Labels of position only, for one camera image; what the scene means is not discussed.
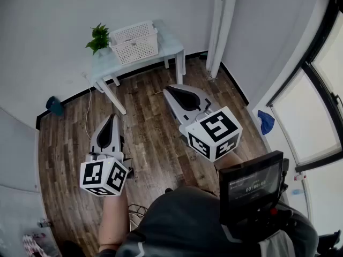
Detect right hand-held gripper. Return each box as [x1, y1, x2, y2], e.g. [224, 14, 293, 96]
[163, 84, 243, 163]

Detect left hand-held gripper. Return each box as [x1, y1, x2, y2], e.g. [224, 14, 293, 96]
[79, 114, 134, 197]

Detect white plastic laundry basket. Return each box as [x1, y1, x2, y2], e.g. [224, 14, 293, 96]
[108, 20, 159, 66]

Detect person's right forearm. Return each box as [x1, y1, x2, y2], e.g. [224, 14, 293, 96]
[214, 150, 243, 171]

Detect person's left forearm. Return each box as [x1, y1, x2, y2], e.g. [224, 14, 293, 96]
[98, 188, 131, 253]

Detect small white table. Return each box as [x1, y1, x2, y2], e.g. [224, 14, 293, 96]
[92, 48, 186, 116]

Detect blue cloth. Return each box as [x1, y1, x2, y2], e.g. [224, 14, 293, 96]
[257, 109, 275, 135]

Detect white pipe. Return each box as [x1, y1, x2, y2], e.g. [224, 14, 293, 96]
[205, 0, 226, 72]
[210, 0, 241, 79]

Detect frosted glass partition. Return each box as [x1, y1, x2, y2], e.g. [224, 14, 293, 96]
[0, 105, 58, 257]

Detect green potted plant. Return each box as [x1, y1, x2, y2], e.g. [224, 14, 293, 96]
[85, 22, 111, 56]

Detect black field monitor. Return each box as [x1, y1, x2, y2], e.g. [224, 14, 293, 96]
[218, 150, 292, 226]

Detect black round stand base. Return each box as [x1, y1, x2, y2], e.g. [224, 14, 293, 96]
[61, 239, 87, 257]

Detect person's dark grey shirt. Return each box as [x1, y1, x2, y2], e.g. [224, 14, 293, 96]
[95, 185, 319, 257]

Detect black-framed window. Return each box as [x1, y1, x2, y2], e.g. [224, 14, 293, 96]
[266, 0, 343, 172]

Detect thin white cable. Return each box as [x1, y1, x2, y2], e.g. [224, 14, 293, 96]
[81, 72, 93, 140]

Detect black floor cables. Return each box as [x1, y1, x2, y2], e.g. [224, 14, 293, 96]
[128, 203, 147, 225]

